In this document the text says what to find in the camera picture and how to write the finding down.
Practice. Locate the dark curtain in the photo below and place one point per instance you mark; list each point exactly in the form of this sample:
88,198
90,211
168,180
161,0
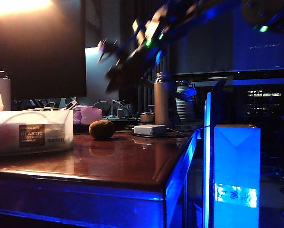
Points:
126,14

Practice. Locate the brown wooden desk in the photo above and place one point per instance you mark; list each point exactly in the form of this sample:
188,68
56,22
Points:
108,164

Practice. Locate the metal thermos bottle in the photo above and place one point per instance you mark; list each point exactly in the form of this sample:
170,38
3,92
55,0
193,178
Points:
162,102

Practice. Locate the blue lit acrylic panel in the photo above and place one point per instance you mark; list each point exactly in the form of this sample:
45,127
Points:
207,154

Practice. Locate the dark slanted desk lamp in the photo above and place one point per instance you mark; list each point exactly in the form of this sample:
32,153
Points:
146,83

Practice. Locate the pink tissue pack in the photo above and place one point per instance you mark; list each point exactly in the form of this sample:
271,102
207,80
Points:
91,115

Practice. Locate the small copper tin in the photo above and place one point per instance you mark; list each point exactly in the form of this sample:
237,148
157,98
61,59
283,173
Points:
147,117

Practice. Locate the black power strip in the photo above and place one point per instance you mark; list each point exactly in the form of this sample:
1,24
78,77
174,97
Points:
122,121

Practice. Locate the white power adapter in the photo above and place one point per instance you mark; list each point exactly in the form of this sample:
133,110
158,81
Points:
149,130

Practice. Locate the grey ribbed vase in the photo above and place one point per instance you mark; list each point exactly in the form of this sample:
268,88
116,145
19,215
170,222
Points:
185,109

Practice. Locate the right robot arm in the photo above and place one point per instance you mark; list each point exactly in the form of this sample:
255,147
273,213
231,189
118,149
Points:
215,9

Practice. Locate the tall cardboard box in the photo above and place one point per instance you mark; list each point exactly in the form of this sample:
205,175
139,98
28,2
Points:
237,161

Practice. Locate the white tumbler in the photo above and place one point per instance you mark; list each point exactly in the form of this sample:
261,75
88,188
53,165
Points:
0,85

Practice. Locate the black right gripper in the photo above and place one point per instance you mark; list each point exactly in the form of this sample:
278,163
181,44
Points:
132,54

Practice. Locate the brown kiwi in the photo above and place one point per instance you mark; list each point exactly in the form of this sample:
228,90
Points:
101,130

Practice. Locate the silver usb connector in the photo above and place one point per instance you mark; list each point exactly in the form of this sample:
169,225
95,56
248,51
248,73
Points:
71,104

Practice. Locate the large black monitor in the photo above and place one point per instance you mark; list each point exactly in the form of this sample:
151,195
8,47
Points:
37,52

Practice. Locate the translucent plastic box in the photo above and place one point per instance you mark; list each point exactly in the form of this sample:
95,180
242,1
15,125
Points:
8,137

